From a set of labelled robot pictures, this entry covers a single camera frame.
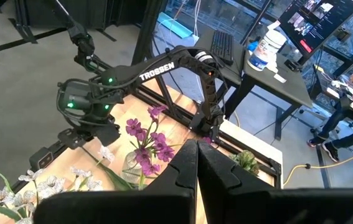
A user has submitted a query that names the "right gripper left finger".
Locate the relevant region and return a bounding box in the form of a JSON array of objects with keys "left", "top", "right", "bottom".
[{"left": 146, "top": 139, "right": 200, "bottom": 192}]

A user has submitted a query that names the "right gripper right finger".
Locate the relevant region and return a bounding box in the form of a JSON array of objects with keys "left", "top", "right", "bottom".
[{"left": 197, "top": 139, "right": 276, "bottom": 224}]

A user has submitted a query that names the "purple flower bunch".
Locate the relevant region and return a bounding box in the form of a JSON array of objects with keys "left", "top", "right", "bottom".
[{"left": 125, "top": 105, "right": 177, "bottom": 190}]

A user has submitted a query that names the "clear glass vase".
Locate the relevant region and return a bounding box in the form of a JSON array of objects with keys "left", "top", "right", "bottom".
[{"left": 121, "top": 151, "right": 148, "bottom": 187}]

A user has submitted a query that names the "white veined flower bunch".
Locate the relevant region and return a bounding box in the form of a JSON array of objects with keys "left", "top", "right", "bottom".
[{"left": 0, "top": 145, "right": 138, "bottom": 224}]

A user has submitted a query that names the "green succulent plant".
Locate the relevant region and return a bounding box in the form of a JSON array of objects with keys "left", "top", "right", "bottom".
[{"left": 228, "top": 150, "right": 261, "bottom": 177}]

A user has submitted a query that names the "black diagonal desk beam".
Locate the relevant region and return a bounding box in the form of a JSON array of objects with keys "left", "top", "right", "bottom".
[{"left": 224, "top": 73, "right": 252, "bottom": 121}]

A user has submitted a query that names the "dark grey computer desk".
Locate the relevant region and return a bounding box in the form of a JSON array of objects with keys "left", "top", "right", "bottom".
[{"left": 194, "top": 29, "right": 314, "bottom": 141}]

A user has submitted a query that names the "person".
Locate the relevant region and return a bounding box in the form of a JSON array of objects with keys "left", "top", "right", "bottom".
[{"left": 306, "top": 71, "right": 353, "bottom": 163}]

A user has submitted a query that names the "white paper sheet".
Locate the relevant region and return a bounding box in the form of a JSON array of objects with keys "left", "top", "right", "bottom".
[{"left": 272, "top": 73, "right": 288, "bottom": 84}]

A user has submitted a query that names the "light blue flat board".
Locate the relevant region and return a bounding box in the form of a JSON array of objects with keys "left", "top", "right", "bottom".
[{"left": 157, "top": 11, "right": 200, "bottom": 47}]

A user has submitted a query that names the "black keyboard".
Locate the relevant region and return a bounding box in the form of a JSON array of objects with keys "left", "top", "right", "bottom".
[{"left": 210, "top": 29, "right": 235, "bottom": 66}]

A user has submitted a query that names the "small black desk device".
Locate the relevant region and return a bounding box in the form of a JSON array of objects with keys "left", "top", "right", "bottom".
[{"left": 283, "top": 58, "right": 304, "bottom": 73}]

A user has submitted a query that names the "white wipes canister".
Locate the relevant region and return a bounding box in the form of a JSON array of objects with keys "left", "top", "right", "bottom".
[{"left": 247, "top": 29, "right": 288, "bottom": 72}]

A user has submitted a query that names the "black computer monitor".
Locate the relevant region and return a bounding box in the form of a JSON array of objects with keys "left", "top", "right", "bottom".
[{"left": 277, "top": 0, "right": 353, "bottom": 58}]

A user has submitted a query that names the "small table-edge camera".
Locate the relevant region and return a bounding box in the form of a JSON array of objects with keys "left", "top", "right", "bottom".
[{"left": 28, "top": 146, "right": 54, "bottom": 170}]

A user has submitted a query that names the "yellow extension cable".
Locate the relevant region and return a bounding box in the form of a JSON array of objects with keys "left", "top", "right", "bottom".
[{"left": 283, "top": 146, "right": 353, "bottom": 187}]

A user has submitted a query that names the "black metal table frame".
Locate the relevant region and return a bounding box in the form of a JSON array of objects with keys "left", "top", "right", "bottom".
[{"left": 0, "top": 0, "right": 285, "bottom": 223}]

